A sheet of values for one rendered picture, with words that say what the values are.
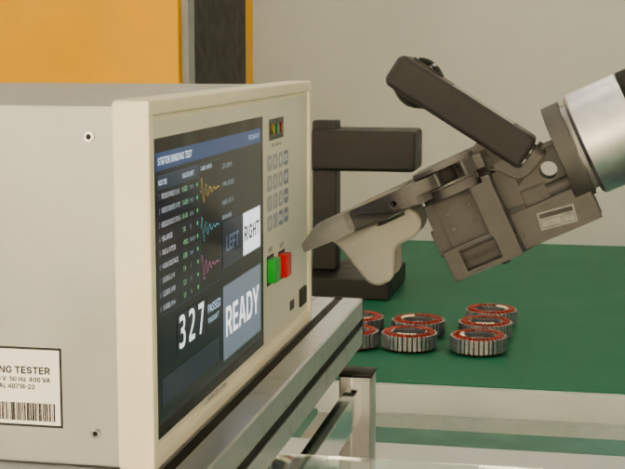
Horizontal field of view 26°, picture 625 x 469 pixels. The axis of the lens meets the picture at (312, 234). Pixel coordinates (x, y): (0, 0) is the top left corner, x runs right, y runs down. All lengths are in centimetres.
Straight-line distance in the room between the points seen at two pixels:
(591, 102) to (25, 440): 44
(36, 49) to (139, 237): 388
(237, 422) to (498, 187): 26
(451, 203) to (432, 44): 518
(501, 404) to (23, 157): 175
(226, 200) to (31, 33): 374
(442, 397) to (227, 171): 158
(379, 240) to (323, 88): 524
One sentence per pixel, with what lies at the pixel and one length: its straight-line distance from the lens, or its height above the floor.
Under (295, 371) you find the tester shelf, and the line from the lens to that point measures 99.
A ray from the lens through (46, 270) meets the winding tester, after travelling 76.
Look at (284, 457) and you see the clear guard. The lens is 96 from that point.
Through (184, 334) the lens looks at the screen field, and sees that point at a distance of 81.
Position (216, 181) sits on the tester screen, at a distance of 86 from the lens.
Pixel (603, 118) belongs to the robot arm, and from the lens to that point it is 94.
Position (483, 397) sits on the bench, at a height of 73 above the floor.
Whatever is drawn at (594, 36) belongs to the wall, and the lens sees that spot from 610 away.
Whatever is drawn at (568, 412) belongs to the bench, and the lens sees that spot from 243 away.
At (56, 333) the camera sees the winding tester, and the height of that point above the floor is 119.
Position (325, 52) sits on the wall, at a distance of 621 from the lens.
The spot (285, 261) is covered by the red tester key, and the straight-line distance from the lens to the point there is 105.
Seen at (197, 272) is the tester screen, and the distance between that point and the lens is 83.
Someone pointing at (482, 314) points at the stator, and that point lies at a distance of 289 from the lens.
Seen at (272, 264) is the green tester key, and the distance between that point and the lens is 101.
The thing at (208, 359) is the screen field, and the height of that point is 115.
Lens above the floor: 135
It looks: 8 degrees down
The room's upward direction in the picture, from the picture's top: straight up
